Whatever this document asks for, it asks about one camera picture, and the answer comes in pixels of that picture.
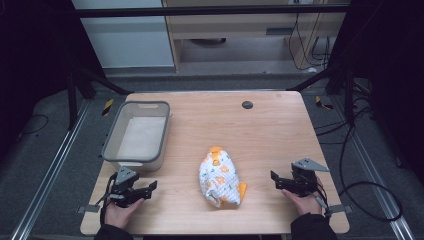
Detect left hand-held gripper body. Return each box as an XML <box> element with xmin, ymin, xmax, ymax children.
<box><xmin>108</xmin><ymin>165</ymin><xmax>148</xmax><ymax>209</ymax></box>

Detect white orange printed cloth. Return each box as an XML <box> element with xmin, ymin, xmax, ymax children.
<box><xmin>198</xmin><ymin>146</ymin><xmax>249</xmax><ymax>210</ymax></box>

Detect black yellow floor tape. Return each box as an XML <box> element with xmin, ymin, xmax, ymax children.
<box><xmin>314</xmin><ymin>95</ymin><xmax>334</xmax><ymax>111</ymax></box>
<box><xmin>101</xmin><ymin>98</ymin><xmax>115</xmax><ymax>117</ymax></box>

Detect aluminium floor rail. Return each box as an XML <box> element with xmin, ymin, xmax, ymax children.
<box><xmin>333</xmin><ymin>96</ymin><xmax>416</xmax><ymax>240</ymax></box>
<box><xmin>9</xmin><ymin>99</ymin><xmax>92</xmax><ymax>240</ymax></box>

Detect person's right hand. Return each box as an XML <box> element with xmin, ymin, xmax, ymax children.
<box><xmin>280</xmin><ymin>188</ymin><xmax>324</xmax><ymax>217</ymax></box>

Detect black horizontal frame bar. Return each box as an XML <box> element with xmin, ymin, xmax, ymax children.
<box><xmin>71</xmin><ymin>3</ymin><xmax>351</xmax><ymax>19</ymax></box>

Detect person's left hand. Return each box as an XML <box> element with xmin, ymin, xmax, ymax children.
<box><xmin>104</xmin><ymin>197</ymin><xmax>146</xmax><ymax>231</ymax></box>

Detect black hanging desk cables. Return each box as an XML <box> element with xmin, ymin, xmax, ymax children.
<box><xmin>287</xmin><ymin>12</ymin><xmax>332</xmax><ymax>72</ymax></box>

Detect thin black floor cable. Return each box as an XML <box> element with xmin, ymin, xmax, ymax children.
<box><xmin>16</xmin><ymin>113</ymin><xmax>50</xmax><ymax>141</ymax></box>

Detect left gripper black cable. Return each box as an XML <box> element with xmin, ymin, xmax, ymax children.
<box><xmin>99</xmin><ymin>173</ymin><xmax>118</xmax><ymax>226</ymax></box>

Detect black metal frame stand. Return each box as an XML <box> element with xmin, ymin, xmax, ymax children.
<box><xmin>288</xmin><ymin>63</ymin><xmax>356</xmax><ymax>128</ymax></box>
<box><xmin>64</xmin><ymin>63</ymin><xmax>134</xmax><ymax>132</ymax></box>

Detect grey metal table bracket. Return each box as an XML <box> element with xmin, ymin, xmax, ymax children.
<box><xmin>76</xmin><ymin>204</ymin><xmax>102</xmax><ymax>215</ymax></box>
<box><xmin>328</xmin><ymin>204</ymin><xmax>354</xmax><ymax>215</ymax></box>

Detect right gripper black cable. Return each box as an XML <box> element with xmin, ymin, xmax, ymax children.
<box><xmin>311</xmin><ymin>181</ymin><xmax>333</xmax><ymax>219</ymax></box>

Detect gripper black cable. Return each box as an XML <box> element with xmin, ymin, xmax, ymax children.
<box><xmin>311</xmin><ymin>181</ymin><xmax>333</xmax><ymax>219</ymax></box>
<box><xmin>99</xmin><ymin>173</ymin><xmax>118</xmax><ymax>226</ymax></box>

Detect light wooden desk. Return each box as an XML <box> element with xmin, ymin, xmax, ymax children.
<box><xmin>162</xmin><ymin>0</ymin><xmax>348</xmax><ymax>73</ymax></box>

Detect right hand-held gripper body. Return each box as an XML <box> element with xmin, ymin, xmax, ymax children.
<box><xmin>289</xmin><ymin>157</ymin><xmax>331</xmax><ymax>198</ymax></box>

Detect white cabinet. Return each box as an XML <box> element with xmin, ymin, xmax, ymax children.
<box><xmin>71</xmin><ymin>0</ymin><xmax>176</xmax><ymax>70</ymax></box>

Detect grey plastic bin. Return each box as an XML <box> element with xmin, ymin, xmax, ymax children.
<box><xmin>101</xmin><ymin>100</ymin><xmax>172</xmax><ymax>173</ymax></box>

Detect black floor cable loop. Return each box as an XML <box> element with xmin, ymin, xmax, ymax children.
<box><xmin>313</xmin><ymin>106</ymin><xmax>404</xmax><ymax>223</ymax></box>

